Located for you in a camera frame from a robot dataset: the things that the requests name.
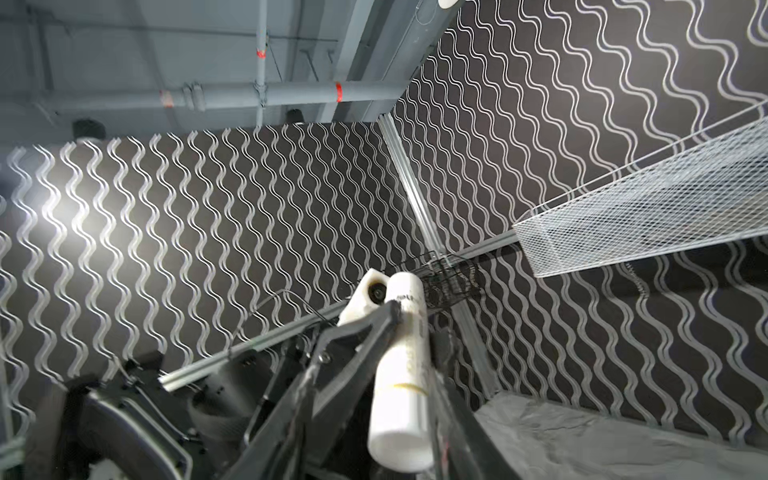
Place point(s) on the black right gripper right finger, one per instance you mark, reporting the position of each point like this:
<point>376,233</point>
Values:
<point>461,447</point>

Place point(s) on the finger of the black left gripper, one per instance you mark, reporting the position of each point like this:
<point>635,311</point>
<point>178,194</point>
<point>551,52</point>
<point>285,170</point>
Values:
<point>348,386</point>

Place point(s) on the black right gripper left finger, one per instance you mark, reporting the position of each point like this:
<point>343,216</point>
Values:
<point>297,437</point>

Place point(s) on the white glue stick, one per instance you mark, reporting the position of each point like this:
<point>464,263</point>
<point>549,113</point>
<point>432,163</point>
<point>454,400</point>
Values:
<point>399,433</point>

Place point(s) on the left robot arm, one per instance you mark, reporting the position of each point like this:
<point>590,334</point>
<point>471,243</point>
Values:
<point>252,418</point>

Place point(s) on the grey ceiling pipe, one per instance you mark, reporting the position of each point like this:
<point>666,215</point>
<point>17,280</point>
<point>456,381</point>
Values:
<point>204,97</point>

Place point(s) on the black wire basket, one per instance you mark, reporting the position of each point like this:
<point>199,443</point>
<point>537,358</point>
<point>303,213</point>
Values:
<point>447,278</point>

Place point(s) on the white wire mesh basket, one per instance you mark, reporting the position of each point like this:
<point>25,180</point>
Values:
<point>707,188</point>

